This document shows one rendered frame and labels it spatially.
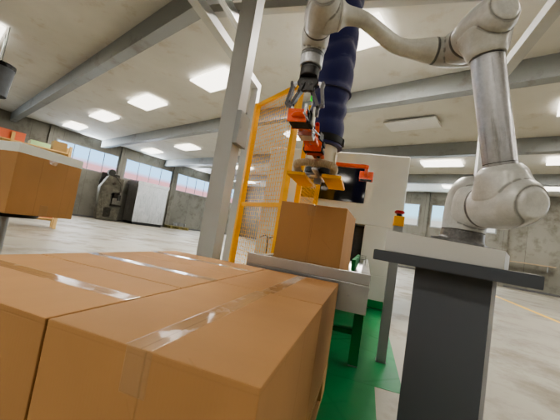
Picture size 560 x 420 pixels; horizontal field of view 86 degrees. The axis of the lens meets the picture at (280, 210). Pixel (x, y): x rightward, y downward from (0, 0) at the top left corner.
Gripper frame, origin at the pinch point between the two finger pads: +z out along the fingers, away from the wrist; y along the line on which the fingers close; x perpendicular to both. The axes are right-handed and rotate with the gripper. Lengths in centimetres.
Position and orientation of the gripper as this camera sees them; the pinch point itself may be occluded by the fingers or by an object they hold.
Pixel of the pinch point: (302, 118)
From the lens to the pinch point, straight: 121.3
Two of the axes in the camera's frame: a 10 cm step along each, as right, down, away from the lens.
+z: -1.6, 9.8, -0.7
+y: -9.5, -1.3, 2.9
